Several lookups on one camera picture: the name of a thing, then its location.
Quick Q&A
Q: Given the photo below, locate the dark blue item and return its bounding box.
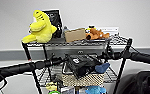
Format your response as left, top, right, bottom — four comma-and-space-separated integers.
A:
94, 62, 111, 75

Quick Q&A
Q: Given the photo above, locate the black bag with grey print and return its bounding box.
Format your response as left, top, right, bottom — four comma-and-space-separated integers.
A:
64, 53, 102, 79

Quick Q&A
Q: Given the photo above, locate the orange plush toy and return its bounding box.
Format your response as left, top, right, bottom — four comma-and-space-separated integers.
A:
85, 25, 111, 41

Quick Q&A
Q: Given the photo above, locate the flat white box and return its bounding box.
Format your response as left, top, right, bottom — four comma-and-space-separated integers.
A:
97, 26, 120, 36

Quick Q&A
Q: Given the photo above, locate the brown cardboard box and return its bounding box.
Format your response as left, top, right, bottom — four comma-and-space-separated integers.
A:
63, 27, 88, 44

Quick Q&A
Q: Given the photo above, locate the grey printed book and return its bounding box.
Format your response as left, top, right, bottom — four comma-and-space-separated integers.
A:
59, 87, 76, 94

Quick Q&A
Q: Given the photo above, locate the yellow plush toy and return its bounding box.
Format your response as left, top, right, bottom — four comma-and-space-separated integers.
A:
21, 9, 58, 45

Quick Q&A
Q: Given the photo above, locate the blue plush toy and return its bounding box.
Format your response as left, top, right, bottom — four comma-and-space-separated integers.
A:
84, 85, 107, 94

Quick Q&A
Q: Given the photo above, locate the black framed picture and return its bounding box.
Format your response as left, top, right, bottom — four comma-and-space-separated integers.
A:
42, 8, 64, 39

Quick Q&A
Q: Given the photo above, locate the black wire shelf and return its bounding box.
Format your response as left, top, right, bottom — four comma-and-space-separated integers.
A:
21, 34, 134, 94

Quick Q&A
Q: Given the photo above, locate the long grey wall band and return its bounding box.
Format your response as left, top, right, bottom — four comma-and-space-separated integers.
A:
0, 47, 150, 62

